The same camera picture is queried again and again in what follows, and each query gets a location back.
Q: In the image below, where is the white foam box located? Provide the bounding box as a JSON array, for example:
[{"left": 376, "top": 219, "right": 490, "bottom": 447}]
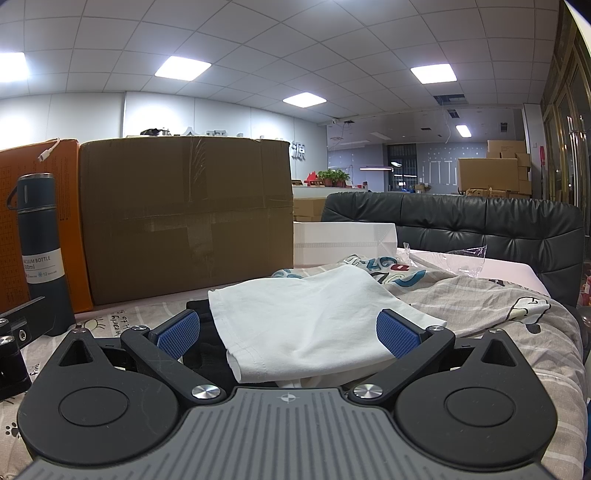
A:
[{"left": 293, "top": 222, "right": 398, "bottom": 268}]

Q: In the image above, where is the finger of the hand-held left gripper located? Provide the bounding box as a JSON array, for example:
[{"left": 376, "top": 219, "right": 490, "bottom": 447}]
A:
[{"left": 0, "top": 296, "right": 48, "bottom": 403}]

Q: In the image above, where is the clear plastic bag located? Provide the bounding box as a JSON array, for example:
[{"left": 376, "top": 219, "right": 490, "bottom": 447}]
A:
[{"left": 399, "top": 242, "right": 488, "bottom": 278}]

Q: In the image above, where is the black leather sofa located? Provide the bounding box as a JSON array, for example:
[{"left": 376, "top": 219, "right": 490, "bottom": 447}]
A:
[{"left": 321, "top": 191, "right": 587, "bottom": 308}]

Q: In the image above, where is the brown cardboard box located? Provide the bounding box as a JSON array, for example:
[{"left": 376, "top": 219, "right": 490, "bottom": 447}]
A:
[{"left": 78, "top": 137, "right": 295, "bottom": 306}]

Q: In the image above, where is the stack of cardboard boxes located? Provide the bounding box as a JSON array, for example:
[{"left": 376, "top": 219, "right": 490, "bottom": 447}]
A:
[{"left": 457, "top": 140, "right": 534, "bottom": 198}]

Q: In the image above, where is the gold framed glass door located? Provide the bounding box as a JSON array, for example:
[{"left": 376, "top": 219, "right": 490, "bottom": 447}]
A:
[{"left": 540, "top": 28, "right": 591, "bottom": 204}]

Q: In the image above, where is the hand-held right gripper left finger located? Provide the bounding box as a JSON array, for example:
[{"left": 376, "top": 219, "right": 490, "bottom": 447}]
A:
[{"left": 48, "top": 309, "right": 228, "bottom": 409}]

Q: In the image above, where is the white cable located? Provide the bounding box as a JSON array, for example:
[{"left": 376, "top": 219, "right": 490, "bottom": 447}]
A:
[{"left": 38, "top": 137, "right": 61, "bottom": 162}]

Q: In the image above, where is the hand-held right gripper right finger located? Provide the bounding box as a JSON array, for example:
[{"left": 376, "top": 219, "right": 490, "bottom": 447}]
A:
[{"left": 347, "top": 310, "right": 525, "bottom": 409}]

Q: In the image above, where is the dark blue vacuum bottle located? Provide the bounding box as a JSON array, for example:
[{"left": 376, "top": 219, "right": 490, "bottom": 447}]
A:
[{"left": 6, "top": 173, "right": 77, "bottom": 337}]

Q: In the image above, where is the orange box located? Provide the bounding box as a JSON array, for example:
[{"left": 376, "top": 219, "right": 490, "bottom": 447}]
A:
[{"left": 0, "top": 137, "right": 93, "bottom": 315}]

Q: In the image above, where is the dark cloth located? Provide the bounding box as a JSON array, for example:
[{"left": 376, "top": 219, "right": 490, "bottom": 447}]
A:
[{"left": 185, "top": 299, "right": 237, "bottom": 371}]

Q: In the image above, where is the potted green plant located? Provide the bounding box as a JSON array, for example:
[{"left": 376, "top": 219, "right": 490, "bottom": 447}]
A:
[{"left": 318, "top": 169, "right": 352, "bottom": 188}]

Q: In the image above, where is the printed cartoon bed sheet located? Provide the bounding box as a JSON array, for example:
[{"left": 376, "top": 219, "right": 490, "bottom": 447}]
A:
[{"left": 0, "top": 251, "right": 585, "bottom": 462}]

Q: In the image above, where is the white t-shirt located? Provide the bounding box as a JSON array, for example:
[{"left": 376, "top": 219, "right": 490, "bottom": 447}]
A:
[{"left": 208, "top": 265, "right": 448, "bottom": 384}]

